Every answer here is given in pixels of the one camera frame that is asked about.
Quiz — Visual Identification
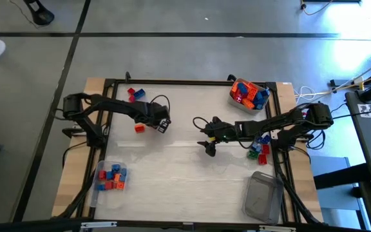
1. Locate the black stand foot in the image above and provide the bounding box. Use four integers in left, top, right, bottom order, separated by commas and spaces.
23, 0, 56, 26

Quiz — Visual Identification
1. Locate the black base cable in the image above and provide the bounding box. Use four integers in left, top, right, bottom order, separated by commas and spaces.
61, 140, 88, 170

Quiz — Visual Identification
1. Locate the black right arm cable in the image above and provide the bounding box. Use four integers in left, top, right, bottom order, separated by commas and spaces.
191, 116, 213, 132

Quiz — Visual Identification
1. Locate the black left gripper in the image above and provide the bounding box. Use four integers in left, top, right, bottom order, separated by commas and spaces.
135, 102, 173, 134

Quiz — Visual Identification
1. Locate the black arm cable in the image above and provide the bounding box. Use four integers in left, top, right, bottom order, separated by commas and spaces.
149, 93, 171, 114
191, 116, 213, 132

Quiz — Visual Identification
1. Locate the black aluminium table frame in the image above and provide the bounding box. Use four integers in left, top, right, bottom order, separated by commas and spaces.
56, 71, 323, 226

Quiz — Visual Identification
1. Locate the clear plastic container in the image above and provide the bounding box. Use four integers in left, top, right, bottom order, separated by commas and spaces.
242, 170, 285, 226
89, 160, 131, 209

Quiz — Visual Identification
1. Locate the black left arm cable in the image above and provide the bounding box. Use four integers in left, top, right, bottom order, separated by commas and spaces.
149, 93, 171, 114

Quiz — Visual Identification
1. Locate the yellow floor cable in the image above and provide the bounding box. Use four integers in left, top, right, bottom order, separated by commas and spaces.
296, 69, 371, 97

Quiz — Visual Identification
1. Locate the white floor cable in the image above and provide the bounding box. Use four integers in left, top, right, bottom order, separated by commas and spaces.
294, 85, 317, 101

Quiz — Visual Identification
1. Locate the white plastic bin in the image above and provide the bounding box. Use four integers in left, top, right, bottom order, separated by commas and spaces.
229, 77, 271, 115

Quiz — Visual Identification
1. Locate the black desk crossbar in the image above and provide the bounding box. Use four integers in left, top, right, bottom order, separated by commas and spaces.
313, 162, 371, 191

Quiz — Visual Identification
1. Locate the silver bracket plate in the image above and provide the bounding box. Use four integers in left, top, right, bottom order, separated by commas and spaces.
258, 225, 298, 232
81, 221, 118, 229

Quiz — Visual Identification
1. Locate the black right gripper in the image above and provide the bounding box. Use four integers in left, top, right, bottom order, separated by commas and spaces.
197, 116, 238, 158

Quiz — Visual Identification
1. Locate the white power strip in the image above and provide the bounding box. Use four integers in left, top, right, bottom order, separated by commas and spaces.
352, 76, 366, 90

